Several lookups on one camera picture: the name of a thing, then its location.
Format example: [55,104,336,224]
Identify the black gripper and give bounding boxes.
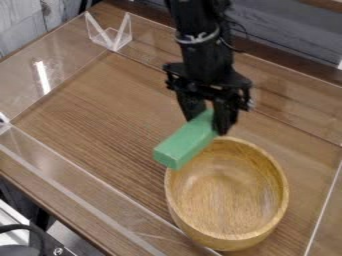
[164,36,253,136]

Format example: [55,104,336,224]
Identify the green rectangular block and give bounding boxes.
[153,109,218,170]

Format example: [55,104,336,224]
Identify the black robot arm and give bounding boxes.
[164,0,253,135]

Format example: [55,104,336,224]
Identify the brown wooden bowl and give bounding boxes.
[165,137,291,251]

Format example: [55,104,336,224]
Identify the clear acrylic corner bracket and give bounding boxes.
[85,12,133,52]

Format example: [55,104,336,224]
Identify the black metal frame mount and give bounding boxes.
[0,213,82,256]

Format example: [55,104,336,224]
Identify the black cable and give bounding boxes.
[0,223,49,256]

